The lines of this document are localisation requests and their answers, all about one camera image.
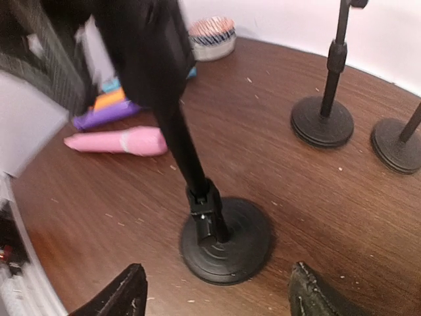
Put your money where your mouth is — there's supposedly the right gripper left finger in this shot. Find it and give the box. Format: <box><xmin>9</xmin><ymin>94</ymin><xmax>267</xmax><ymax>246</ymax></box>
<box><xmin>71</xmin><ymin>263</ymin><xmax>148</xmax><ymax>316</ymax></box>

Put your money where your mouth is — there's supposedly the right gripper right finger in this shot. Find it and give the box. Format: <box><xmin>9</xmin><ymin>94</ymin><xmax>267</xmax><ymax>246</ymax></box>
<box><xmin>288</xmin><ymin>261</ymin><xmax>370</xmax><ymax>316</ymax></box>

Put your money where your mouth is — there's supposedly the pink microphone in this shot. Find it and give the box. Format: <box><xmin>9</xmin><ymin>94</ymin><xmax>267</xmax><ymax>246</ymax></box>
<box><xmin>64</xmin><ymin>126</ymin><xmax>168</xmax><ymax>157</ymax></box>

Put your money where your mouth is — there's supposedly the glitter mic stand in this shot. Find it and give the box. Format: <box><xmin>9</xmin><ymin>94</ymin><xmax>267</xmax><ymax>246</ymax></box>
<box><xmin>370</xmin><ymin>105</ymin><xmax>420</xmax><ymax>174</ymax></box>

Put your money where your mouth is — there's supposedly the purple microphone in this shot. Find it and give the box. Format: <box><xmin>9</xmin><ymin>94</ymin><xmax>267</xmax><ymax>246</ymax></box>
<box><xmin>72</xmin><ymin>101</ymin><xmax>143</xmax><ymax>130</ymax></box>

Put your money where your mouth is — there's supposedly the orange microphone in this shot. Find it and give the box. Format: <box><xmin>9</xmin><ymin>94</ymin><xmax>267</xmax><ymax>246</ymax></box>
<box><xmin>93</xmin><ymin>88</ymin><xmax>126</xmax><ymax>111</ymax></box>

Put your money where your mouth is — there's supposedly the blue microphone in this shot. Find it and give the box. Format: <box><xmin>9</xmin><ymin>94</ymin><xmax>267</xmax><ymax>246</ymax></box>
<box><xmin>101</xmin><ymin>67</ymin><xmax>197</xmax><ymax>93</ymax></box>

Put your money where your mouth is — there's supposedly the pink mic stand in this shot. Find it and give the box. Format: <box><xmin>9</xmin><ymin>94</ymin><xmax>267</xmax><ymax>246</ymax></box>
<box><xmin>95</xmin><ymin>1</ymin><xmax>271</xmax><ymax>285</ymax></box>

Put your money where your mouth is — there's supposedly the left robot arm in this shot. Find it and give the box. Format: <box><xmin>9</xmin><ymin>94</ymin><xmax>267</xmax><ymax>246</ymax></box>
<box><xmin>1</xmin><ymin>1</ymin><xmax>112</xmax><ymax>177</ymax></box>

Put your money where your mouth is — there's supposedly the black mic stand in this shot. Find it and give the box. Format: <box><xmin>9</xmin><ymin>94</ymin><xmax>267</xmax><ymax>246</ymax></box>
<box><xmin>290</xmin><ymin>0</ymin><xmax>368</xmax><ymax>148</ymax></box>

